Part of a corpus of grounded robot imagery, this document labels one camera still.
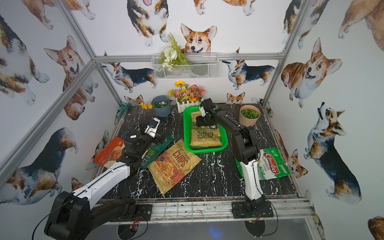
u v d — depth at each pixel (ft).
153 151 3.09
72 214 1.28
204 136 3.23
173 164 2.95
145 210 2.44
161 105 3.73
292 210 2.47
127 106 3.96
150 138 2.34
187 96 3.50
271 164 2.94
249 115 3.29
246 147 1.87
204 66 3.04
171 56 2.55
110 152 3.11
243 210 2.41
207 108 2.62
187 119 3.50
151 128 2.19
